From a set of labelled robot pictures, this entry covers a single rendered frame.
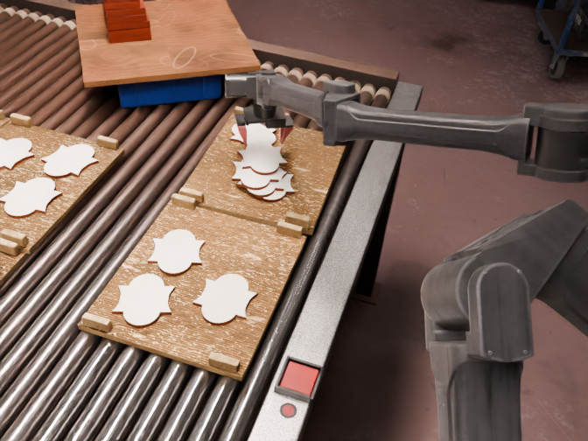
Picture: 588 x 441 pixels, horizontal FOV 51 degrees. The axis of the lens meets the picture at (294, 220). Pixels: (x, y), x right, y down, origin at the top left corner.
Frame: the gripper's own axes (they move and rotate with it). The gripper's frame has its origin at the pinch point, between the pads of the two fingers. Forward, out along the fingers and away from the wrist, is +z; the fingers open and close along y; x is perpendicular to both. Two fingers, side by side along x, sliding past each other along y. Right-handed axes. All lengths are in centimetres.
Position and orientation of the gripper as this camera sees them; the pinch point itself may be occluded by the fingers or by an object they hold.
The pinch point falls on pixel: (263, 142)
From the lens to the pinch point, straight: 165.6
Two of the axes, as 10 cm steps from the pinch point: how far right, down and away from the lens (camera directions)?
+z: -0.6, 7.3, 6.8
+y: 9.7, -1.1, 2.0
